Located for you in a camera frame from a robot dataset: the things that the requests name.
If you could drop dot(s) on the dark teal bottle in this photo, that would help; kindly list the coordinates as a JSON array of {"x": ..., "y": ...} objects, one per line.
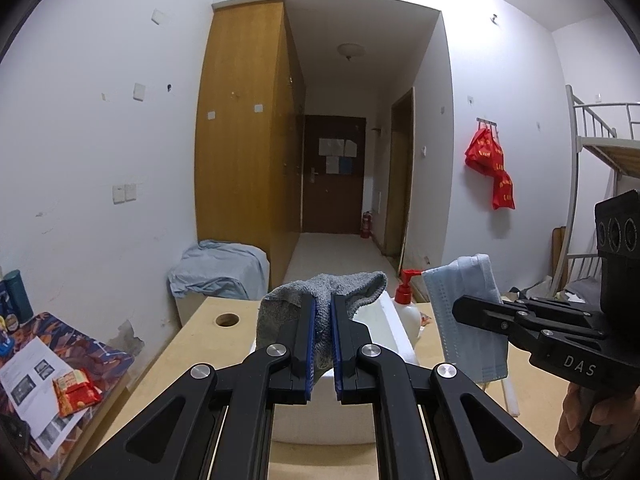
[{"x": 19, "y": 295}]

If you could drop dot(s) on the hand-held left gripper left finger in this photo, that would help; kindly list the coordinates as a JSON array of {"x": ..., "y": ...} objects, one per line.
[{"x": 311, "y": 340}]

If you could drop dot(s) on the printed paper sheets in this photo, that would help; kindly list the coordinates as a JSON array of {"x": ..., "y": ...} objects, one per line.
[{"x": 30, "y": 375}]

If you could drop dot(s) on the metal wall hook rack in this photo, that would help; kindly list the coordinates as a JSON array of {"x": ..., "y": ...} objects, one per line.
[{"x": 486, "y": 121}]

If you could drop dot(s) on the wooden wardrobe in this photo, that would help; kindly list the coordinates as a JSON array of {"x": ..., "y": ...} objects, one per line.
[{"x": 240, "y": 135}]

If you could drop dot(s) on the red plastic bag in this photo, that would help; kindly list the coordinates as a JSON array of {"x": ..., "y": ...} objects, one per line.
[
  {"x": 482, "y": 152},
  {"x": 503, "y": 191}
]

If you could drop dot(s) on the wooden board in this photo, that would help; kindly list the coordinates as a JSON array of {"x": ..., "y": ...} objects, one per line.
[{"x": 559, "y": 260}]

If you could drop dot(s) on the white blank wall plate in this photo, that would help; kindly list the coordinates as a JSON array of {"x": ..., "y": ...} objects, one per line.
[{"x": 157, "y": 16}]

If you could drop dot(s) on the blue white paper notice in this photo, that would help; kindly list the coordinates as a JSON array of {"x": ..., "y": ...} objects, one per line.
[{"x": 339, "y": 165}]

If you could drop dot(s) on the white metal bunk bed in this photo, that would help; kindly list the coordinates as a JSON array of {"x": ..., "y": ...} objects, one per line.
[{"x": 572, "y": 160}]

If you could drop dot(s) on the person's right hand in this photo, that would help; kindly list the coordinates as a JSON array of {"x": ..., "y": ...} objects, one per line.
[{"x": 572, "y": 425}]

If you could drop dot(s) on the light blue draped cloth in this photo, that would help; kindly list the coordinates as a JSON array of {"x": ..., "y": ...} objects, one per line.
[{"x": 215, "y": 270}]

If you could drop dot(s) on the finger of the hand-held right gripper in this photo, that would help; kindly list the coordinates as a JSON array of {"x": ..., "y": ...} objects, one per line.
[
  {"x": 480, "y": 310},
  {"x": 522, "y": 330}
]

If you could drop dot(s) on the patterned table cloth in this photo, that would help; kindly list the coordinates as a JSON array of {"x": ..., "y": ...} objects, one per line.
[{"x": 100, "y": 355}]

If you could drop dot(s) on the white double wall outlet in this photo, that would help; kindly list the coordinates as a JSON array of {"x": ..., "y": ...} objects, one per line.
[{"x": 124, "y": 193}]

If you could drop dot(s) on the white lotion bottle red pump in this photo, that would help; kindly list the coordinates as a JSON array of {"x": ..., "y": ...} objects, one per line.
[{"x": 407, "y": 315}]

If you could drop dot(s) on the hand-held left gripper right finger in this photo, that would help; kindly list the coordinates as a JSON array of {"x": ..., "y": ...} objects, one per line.
[{"x": 336, "y": 345}]

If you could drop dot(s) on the white foam box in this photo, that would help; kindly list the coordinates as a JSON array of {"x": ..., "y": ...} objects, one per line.
[{"x": 380, "y": 320}]

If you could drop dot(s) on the dark brown door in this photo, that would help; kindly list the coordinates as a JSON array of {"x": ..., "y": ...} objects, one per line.
[{"x": 332, "y": 200}]

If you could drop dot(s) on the red fire extinguisher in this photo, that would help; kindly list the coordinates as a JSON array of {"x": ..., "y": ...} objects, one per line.
[{"x": 366, "y": 226}]

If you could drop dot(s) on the round ceiling lamp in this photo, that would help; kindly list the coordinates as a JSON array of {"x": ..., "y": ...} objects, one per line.
[{"x": 350, "y": 50}]

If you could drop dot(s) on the red orange snack packet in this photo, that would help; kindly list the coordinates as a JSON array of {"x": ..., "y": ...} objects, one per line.
[{"x": 76, "y": 394}]

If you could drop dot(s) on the white paper notices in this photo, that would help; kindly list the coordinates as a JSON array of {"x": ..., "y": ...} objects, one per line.
[{"x": 337, "y": 146}]

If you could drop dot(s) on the white wall switch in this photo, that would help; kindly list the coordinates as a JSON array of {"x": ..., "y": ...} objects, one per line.
[{"x": 138, "y": 91}]

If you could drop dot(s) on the blue face mask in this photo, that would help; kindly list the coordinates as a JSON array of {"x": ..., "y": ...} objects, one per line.
[{"x": 460, "y": 275}]

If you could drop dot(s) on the grey sock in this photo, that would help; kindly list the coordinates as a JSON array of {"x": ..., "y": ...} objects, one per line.
[{"x": 330, "y": 282}]

